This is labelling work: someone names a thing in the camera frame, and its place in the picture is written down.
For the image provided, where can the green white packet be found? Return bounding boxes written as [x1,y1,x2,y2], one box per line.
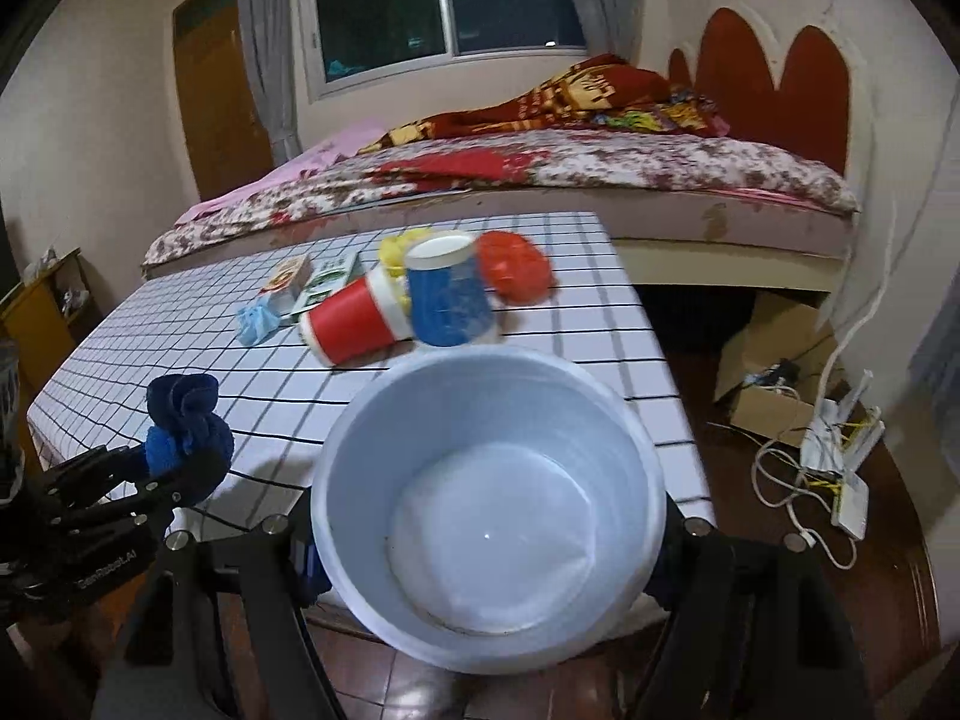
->
[289,251,365,312]

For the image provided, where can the window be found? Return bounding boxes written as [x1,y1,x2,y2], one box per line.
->
[296,0,593,98]

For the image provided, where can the white cable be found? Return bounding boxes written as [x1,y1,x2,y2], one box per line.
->
[750,420,860,571]

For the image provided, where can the grey curtain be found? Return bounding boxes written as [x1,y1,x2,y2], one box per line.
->
[236,0,305,166]
[555,0,638,65]

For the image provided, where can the white plastic bucket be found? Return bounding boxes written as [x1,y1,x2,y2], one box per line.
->
[310,349,668,676]

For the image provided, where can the floral bedsheet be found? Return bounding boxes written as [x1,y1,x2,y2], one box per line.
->
[142,127,860,271]

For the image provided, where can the wooden door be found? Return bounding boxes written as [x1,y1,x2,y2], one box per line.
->
[172,0,275,200]

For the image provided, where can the bed with red headboard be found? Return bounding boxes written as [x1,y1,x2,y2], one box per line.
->
[141,6,871,293]

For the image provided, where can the yellow towel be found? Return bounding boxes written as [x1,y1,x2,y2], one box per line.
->
[379,227,436,316]

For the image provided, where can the dark blue cloth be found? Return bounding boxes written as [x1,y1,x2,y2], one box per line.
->
[145,373,235,466]

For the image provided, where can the red plastic lid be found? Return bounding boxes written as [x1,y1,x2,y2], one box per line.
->
[478,231,556,307]

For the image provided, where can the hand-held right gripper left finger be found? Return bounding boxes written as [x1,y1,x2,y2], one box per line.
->
[112,491,350,720]

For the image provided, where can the red patterned blanket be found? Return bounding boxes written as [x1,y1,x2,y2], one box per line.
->
[356,54,728,155]

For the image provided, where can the blue face mask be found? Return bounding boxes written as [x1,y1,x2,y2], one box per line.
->
[236,294,302,347]

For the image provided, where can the blue paper cup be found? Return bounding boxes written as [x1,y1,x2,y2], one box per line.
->
[405,234,502,348]

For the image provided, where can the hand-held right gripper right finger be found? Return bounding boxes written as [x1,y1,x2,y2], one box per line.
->
[637,499,878,720]

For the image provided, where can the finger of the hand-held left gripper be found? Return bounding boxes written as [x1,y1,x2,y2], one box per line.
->
[45,426,187,500]
[56,454,227,533]

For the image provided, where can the cardboard box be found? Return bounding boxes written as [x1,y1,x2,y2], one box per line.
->
[712,292,848,451]

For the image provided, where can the pink sheet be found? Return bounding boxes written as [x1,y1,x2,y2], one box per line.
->
[174,118,387,226]

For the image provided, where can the red paper cup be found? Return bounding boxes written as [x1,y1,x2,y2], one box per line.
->
[298,270,413,368]

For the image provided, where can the small carton box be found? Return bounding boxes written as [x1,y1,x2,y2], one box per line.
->
[260,253,314,312]

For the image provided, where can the wooden shelf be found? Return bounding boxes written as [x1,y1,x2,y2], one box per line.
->
[0,246,106,398]

